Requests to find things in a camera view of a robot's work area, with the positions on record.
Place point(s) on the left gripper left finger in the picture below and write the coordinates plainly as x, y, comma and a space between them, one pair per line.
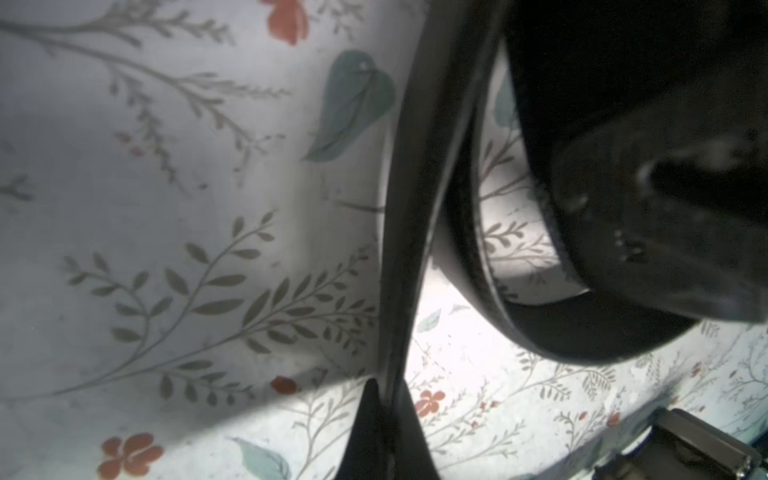
365, 456

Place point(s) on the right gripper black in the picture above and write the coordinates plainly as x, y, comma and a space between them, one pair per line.
646, 122

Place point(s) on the black belt with end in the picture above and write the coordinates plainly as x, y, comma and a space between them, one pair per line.
432, 208

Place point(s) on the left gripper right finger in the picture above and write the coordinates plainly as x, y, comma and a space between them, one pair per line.
411, 455

